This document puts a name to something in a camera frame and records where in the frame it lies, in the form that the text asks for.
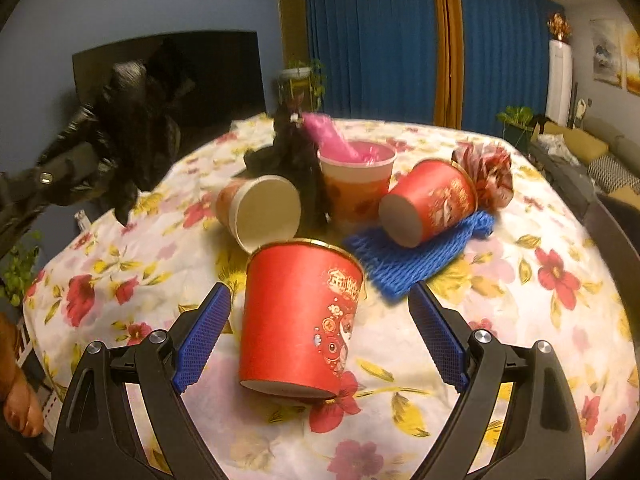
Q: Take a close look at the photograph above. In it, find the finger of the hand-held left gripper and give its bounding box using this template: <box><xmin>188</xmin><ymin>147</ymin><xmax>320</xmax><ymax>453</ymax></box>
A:
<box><xmin>34</xmin><ymin>141</ymin><xmax>110</xmax><ymax>203</ymax></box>

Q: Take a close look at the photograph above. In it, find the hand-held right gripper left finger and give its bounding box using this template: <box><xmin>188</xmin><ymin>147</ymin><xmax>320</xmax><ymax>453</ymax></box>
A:
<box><xmin>52</xmin><ymin>281</ymin><xmax>233</xmax><ymax>480</ymax></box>

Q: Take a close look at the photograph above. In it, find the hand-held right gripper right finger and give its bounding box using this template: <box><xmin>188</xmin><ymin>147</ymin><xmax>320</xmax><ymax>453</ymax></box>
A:
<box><xmin>407</xmin><ymin>280</ymin><xmax>588</xmax><ymax>480</ymax></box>

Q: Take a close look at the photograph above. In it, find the large black trash bag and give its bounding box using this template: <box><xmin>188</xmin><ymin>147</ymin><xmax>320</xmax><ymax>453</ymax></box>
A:
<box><xmin>37</xmin><ymin>42</ymin><xmax>196</xmax><ymax>226</ymax></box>

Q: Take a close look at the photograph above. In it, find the red printed paper cup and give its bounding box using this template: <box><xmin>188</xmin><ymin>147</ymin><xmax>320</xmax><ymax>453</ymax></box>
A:
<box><xmin>378</xmin><ymin>158</ymin><xmax>479</xmax><ymax>249</ymax></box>
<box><xmin>318</xmin><ymin>140</ymin><xmax>397</xmax><ymax>236</ymax></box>
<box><xmin>237</xmin><ymin>241</ymin><xmax>368</xmax><ymax>401</ymax></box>
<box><xmin>215</xmin><ymin>175</ymin><xmax>302</xmax><ymax>253</ymax></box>

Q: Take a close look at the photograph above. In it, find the red white wrapper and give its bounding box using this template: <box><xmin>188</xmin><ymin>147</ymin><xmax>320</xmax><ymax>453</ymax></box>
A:
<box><xmin>451</xmin><ymin>141</ymin><xmax>515</xmax><ymax>209</ymax></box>

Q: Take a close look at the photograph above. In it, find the small leafy green plant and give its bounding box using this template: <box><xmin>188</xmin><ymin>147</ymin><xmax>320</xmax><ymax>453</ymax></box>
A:
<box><xmin>0</xmin><ymin>232</ymin><xmax>43</xmax><ymax>306</ymax></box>

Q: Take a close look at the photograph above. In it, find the blue fuzzy cloth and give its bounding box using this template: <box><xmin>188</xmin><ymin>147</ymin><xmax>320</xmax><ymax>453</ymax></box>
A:
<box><xmin>342</xmin><ymin>210</ymin><xmax>496</xmax><ymax>305</ymax></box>

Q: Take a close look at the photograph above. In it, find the floral tablecloth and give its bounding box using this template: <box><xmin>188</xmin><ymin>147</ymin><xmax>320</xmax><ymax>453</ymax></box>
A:
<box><xmin>22</xmin><ymin>112</ymin><xmax>633</xmax><ymax>480</ymax></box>

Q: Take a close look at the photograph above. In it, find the black television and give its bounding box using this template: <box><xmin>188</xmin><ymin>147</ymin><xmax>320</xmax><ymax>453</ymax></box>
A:
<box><xmin>71</xmin><ymin>31</ymin><xmax>267</xmax><ymax>133</ymax></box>

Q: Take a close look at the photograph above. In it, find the person's bare foot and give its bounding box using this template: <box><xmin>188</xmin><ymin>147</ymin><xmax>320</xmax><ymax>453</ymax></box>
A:
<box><xmin>2</xmin><ymin>310</ymin><xmax>46</xmax><ymax>438</ymax></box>

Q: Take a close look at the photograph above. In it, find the crumpled black plastic bag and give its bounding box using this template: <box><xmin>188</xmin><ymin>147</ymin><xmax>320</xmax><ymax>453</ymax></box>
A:
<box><xmin>243</xmin><ymin>92</ymin><xmax>333</xmax><ymax>228</ymax></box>

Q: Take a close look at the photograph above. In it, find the black chair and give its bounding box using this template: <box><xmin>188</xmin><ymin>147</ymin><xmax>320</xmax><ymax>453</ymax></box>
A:
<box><xmin>582</xmin><ymin>192</ymin><xmax>640</xmax><ymax>313</ymax></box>

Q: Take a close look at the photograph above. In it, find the white cloth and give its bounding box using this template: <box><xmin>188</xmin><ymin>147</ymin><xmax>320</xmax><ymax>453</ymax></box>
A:
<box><xmin>537</xmin><ymin>135</ymin><xmax>567</xmax><ymax>157</ymax></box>

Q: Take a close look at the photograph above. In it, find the pink plastic bag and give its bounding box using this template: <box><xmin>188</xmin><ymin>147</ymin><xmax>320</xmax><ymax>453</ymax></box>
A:
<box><xmin>300</xmin><ymin>112</ymin><xmax>396</xmax><ymax>166</ymax></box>

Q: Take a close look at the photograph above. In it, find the green potted floor plant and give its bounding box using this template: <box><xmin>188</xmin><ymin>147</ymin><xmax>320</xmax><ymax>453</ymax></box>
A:
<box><xmin>496</xmin><ymin>105</ymin><xmax>536</xmax><ymax>153</ymax></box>

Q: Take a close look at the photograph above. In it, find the large yellow cushion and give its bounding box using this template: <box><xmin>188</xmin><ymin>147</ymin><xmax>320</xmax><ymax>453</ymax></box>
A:
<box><xmin>542</xmin><ymin>120</ymin><xmax>608</xmax><ymax>163</ymax></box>

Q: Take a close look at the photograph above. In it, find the patterned grey cushion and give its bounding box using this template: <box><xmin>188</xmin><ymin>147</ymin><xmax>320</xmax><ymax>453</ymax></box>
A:
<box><xmin>587</xmin><ymin>154</ymin><xmax>640</xmax><ymax>193</ymax></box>

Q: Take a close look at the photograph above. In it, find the trailing plant in white pot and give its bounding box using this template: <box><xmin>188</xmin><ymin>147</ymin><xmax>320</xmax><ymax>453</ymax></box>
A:
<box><xmin>277</xmin><ymin>58</ymin><xmax>328</xmax><ymax>111</ymax></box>

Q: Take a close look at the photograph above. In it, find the wooden plant stand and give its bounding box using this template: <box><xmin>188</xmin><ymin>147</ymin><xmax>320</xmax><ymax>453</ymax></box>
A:
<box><xmin>287</xmin><ymin>77</ymin><xmax>325</xmax><ymax>112</ymax></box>

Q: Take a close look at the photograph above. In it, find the grey sofa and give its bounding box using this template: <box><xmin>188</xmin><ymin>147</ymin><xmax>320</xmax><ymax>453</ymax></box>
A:
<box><xmin>530</xmin><ymin>115</ymin><xmax>640</xmax><ymax>221</ymax></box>

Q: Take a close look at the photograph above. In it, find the wooden door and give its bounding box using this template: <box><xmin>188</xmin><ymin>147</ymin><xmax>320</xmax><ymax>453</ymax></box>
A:
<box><xmin>277</xmin><ymin>0</ymin><xmax>308</xmax><ymax>71</ymax></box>

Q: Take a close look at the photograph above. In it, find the white standing air conditioner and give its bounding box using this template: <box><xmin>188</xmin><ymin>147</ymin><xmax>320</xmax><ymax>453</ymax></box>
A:
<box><xmin>545</xmin><ymin>40</ymin><xmax>573</xmax><ymax>126</ymax></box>

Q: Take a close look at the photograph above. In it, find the orange curtain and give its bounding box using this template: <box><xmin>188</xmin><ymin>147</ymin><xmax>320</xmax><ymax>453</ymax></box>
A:
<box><xmin>430</xmin><ymin>0</ymin><xmax>463</xmax><ymax>130</ymax></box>

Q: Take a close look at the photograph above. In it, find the blue curtain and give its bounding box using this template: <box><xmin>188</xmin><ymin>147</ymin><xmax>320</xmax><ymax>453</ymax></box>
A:
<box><xmin>457</xmin><ymin>0</ymin><xmax>563</xmax><ymax>136</ymax></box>
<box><xmin>305</xmin><ymin>0</ymin><xmax>441</xmax><ymax>126</ymax></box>

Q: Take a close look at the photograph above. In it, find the grey mountain painting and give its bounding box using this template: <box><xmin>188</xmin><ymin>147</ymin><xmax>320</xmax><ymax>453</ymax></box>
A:
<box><xmin>590</xmin><ymin>19</ymin><xmax>623</xmax><ymax>88</ymax></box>

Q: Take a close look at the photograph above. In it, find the tree and ship painting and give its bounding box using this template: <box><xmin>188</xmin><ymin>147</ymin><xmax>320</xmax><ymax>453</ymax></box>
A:
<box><xmin>620</xmin><ymin>22</ymin><xmax>640</xmax><ymax>96</ymax></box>

